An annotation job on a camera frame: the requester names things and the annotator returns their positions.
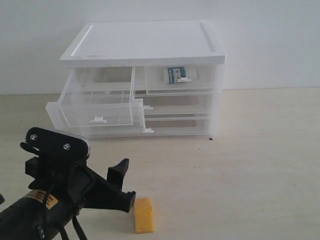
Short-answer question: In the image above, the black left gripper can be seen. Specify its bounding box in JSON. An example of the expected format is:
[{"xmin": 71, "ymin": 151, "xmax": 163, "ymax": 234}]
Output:
[{"xmin": 24, "ymin": 157, "xmax": 136, "ymax": 215}]

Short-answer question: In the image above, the yellow sponge block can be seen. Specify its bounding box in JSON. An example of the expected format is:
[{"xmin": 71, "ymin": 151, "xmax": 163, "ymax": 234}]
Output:
[{"xmin": 133, "ymin": 197, "xmax": 155, "ymax": 234}]

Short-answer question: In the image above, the white blue labelled bottle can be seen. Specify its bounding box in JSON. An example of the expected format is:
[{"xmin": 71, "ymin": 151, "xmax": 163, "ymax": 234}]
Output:
[{"xmin": 165, "ymin": 66, "xmax": 192, "ymax": 85}]

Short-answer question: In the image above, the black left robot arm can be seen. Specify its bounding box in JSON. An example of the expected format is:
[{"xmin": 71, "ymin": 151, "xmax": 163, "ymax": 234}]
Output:
[{"xmin": 0, "ymin": 158, "xmax": 136, "ymax": 240}]

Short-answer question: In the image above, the clear bottom wide drawer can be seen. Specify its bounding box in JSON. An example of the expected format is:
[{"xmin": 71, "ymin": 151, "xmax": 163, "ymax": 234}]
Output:
[{"xmin": 83, "ymin": 117, "xmax": 216, "ymax": 139}]

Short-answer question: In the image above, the clear wide drawer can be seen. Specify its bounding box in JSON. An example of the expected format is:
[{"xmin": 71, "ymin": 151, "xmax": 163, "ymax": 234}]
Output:
[
  {"xmin": 137, "ymin": 94, "xmax": 213, "ymax": 117},
  {"xmin": 83, "ymin": 117, "xmax": 216, "ymax": 139}
]

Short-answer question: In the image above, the clear middle wide drawer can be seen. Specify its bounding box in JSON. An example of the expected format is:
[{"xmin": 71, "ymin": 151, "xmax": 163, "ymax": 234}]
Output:
[{"xmin": 137, "ymin": 94, "xmax": 213, "ymax": 117}]

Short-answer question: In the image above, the white plastic drawer cabinet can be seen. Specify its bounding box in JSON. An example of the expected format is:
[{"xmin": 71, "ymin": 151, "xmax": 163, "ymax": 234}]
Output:
[{"xmin": 60, "ymin": 20, "xmax": 227, "ymax": 130}]

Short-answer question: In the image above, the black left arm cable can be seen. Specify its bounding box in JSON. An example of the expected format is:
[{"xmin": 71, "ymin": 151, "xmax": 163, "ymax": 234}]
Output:
[{"xmin": 58, "ymin": 214, "xmax": 88, "ymax": 240}]

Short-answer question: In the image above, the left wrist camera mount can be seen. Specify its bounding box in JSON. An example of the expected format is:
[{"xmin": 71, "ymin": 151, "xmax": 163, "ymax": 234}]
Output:
[{"xmin": 20, "ymin": 127, "xmax": 90, "ymax": 162}]

